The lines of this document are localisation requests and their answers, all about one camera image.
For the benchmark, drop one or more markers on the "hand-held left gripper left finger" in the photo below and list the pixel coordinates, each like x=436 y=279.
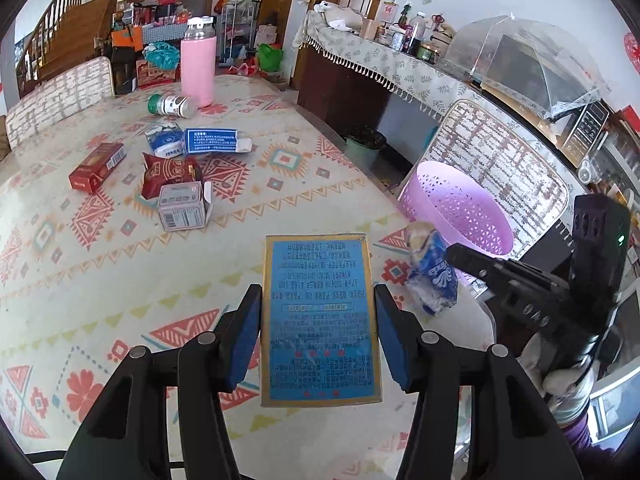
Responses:
x=245 y=340

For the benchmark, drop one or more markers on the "purple plastic basket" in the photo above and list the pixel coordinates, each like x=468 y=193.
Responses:
x=450 y=200

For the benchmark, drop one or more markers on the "white metal rack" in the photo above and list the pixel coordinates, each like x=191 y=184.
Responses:
x=236 y=30

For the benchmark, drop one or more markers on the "wooden door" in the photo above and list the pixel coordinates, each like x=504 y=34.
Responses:
x=285 y=20

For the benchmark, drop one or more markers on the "blue toothpaste box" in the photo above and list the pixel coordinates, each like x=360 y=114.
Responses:
x=212 y=141

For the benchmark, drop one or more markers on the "leaf print cloth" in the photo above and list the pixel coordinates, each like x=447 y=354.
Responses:
x=400 y=67

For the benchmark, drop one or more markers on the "patterned tablecloth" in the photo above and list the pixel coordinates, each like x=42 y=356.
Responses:
x=125 y=270

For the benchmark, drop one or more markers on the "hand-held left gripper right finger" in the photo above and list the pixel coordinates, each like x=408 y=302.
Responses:
x=395 y=340

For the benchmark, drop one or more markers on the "red snack packet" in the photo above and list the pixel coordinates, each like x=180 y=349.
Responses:
x=170 y=172

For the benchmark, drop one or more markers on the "person's right hand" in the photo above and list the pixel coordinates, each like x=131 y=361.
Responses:
x=567 y=382

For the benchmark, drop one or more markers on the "white plush toy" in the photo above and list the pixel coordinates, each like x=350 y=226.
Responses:
x=324 y=6

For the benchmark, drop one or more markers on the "orange black bag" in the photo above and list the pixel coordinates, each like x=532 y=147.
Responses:
x=125 y=55

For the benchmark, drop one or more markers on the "green bag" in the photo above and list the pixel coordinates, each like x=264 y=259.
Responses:
x=270 y=56

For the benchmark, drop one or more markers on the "grey white small carton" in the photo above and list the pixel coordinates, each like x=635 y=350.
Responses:
x=182 y=207

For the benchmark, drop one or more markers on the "dark liquid bottle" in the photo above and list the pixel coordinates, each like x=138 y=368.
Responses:
x=416 y=35

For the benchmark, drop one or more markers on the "teal bag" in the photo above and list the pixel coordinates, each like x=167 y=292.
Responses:
x=162 y=56

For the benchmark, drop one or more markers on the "green bin with black bag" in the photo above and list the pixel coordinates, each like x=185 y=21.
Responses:
x=365 y=142

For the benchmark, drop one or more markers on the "mesh food cover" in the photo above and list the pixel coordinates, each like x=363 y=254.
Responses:
x=500 y=35

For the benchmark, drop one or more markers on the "blue white packet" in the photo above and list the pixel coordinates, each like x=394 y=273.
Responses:
x=432 y=270

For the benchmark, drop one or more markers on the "patterned fabric chair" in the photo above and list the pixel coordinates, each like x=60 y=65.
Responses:
x=55 y=100
x=500 y=145

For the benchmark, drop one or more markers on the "dark wooden sideboard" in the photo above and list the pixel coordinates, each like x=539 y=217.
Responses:
x=345 y=90

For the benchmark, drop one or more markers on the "person's right forearm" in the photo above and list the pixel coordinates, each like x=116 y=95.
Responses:
x=587 y=435

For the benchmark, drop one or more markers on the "blue tissue packet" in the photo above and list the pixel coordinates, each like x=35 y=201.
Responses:
x=164 y=141

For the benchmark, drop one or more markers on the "blue box with gold border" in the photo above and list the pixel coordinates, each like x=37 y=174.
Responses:
x=320 y=310

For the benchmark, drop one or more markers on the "red cardboard box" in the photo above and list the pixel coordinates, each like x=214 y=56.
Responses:
x=97 y=167

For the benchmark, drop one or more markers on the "microwave oven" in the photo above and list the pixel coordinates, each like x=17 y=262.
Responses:
x=585 y=125

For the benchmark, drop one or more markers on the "pink thermos bottle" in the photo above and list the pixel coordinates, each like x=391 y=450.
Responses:
x=197 y=65

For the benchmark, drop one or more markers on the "wooden staircase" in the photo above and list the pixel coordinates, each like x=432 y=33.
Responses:
x=65 y=25

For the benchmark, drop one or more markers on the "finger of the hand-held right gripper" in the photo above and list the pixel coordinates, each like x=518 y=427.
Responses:
x=490 y=265
x=522 y=305

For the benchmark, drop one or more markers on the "green capped white bottle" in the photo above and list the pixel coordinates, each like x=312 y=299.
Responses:
x=172 y=106

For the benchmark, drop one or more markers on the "white round timer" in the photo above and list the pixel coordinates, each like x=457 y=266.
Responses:
x=590 y=171

